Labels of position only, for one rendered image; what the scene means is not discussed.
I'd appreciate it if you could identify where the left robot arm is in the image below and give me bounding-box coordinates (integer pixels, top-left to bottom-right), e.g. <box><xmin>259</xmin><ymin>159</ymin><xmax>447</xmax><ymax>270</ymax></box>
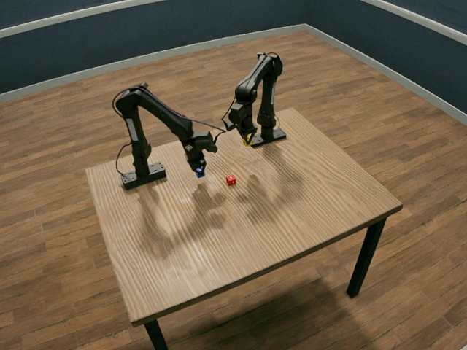
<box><xmin>224</xmin><ymin>52</ymin><xmax>287</xmax><ymax>146</ymax></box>

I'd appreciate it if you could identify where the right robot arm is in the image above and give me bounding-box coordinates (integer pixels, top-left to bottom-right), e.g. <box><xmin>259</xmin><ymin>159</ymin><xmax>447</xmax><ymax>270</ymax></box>
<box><xmin>115</xmin><ymin>82</ymin><xmax>218</xmax><ymax>185</ymax></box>

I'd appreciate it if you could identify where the red block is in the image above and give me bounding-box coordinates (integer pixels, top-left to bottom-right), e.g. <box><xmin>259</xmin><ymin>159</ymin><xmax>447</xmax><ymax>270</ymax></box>
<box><xmin>226</xmin><ymin>175</ymin><xmax>236</xmax><ymax>186</ymax></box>

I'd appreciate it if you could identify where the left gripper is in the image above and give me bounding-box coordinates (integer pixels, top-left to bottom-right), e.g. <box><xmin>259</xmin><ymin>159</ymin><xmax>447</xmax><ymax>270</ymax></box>
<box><xmin>226</xmin><ymin>114</ymin><xmax>258</xmax><ymax>144</ymax></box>

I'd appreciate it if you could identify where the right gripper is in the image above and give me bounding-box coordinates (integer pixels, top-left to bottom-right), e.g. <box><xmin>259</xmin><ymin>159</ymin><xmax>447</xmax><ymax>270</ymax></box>
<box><xmin>184</xmin><ymin>148</ymin><xmax>207</xmax><ymax>176</ymax></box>

